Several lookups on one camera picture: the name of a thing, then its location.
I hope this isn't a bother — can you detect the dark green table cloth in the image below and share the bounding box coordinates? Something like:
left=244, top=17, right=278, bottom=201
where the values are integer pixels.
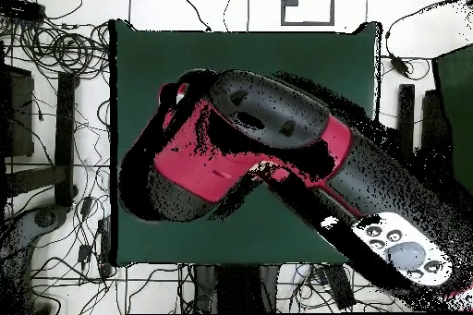
left=109, top=18, right=383, bottom=268

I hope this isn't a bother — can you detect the black stand beam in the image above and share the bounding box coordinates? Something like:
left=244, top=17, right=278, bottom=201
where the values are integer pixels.
left=54, top=71, right=79, bottom=208
left=397, top=83, right=416, bottom=163

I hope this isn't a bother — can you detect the black cross beam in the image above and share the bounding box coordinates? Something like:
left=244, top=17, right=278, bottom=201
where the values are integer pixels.
left=5, top=164, right=67, bottom=198

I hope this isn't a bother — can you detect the black power adapter box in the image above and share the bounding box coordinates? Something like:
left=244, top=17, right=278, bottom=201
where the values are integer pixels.
left=0, top=0, right=46, bottom=23

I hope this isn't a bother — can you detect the office chair base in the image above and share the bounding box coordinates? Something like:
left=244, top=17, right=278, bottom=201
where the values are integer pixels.
left=0, top=203, right=72, bottom=259

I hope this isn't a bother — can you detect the black power strip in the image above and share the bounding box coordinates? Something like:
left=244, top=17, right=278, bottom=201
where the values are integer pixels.
left=322, top=263, right=357, bottom=311

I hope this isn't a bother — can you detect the black cable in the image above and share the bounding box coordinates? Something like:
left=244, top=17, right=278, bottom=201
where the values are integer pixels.
left=172, top=0, right=212, bottom=32
left=222, top=0, right=248, bottom=32

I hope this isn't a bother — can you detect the coil of black cables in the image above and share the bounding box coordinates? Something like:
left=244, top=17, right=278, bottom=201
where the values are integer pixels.
left=16, top=21, right=112, bottom=77

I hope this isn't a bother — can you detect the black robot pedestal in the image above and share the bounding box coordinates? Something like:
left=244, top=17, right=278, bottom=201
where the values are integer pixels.
left=191, top=262, right=283, bottom=315

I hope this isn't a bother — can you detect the black adapter with cable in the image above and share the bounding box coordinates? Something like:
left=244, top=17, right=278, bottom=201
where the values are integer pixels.
left=386, top=52, right=432, bottom=82

